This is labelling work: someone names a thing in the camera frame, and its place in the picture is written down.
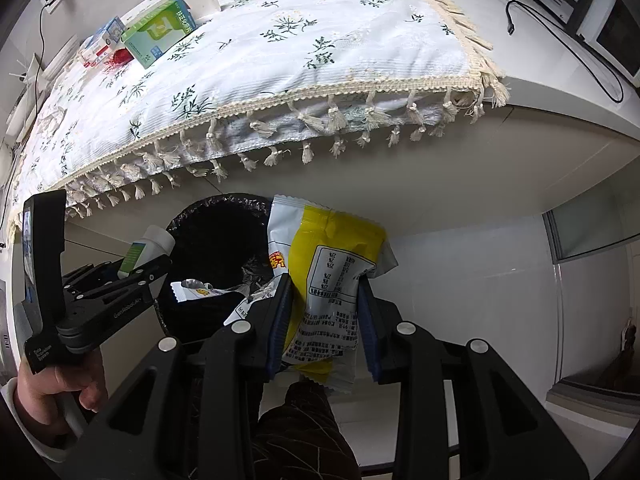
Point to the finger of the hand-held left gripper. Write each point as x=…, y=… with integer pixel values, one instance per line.
x=150, y=277
x=90, y=276

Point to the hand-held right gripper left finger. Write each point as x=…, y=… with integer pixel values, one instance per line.
x=277, y=325

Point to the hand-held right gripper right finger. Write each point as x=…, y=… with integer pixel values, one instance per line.
x=370, y=330

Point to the white pill bottle green label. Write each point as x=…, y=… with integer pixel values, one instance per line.
x=147, y=247

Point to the black trash bin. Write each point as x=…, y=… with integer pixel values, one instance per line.
x=215, y=240

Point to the yellow snack packet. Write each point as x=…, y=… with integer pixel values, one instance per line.
x=330, y=245

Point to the person's left forearm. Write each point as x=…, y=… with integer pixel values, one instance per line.
x=30, y=440

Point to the person's left hand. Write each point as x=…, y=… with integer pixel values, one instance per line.
x=45, y=395

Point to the clear printed wrapper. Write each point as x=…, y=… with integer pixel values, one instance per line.
x=247, y=307

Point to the small white sachet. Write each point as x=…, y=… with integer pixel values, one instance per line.
x=200, y=292

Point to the person's leg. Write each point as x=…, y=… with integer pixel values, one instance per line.
x=300, y=435

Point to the red mesh net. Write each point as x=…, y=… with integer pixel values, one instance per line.
x=120, y=58

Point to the blue white milk carton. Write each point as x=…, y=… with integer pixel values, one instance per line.
x=102, y=40

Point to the white floral tablecloth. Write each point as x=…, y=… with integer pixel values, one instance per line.
x=325, y=85

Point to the green white box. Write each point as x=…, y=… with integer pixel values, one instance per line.
x=160, y=32

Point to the white plastic cup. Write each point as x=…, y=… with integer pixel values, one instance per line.
x=205, y=2

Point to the black white oven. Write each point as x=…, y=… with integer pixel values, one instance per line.
x=600, y=20

